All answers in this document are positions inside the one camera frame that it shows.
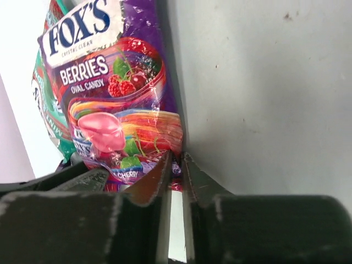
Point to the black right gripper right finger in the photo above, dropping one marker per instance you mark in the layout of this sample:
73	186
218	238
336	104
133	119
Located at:
221	227

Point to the purple candy bag face-down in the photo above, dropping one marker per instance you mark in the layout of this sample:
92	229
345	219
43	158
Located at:
109	82

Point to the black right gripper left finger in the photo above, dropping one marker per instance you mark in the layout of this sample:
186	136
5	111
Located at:
131	226

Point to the teal Fox's candy bag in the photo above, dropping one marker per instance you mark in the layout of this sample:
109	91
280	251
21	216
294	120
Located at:
50	111

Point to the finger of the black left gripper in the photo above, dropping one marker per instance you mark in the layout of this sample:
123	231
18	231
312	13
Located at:
73	178

